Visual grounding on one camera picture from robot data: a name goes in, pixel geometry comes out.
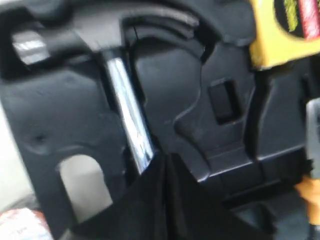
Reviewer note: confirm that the black electrical tape roll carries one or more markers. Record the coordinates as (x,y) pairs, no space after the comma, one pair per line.
(24,220)

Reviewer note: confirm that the yellow tape measure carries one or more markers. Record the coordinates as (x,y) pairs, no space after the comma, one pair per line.
(286,30)

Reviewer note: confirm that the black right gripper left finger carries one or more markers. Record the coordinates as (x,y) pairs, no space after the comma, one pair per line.
(138,215)

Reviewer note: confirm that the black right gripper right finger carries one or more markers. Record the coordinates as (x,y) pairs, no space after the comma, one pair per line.
(193,214)

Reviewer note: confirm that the claw hammer black grip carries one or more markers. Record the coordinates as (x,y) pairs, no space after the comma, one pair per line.
(102,36)

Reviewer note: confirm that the black plastic tool case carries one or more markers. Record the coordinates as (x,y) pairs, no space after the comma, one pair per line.
(240,130)

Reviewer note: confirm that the orange handled pliers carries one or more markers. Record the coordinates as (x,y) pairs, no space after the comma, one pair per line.
(309,187)

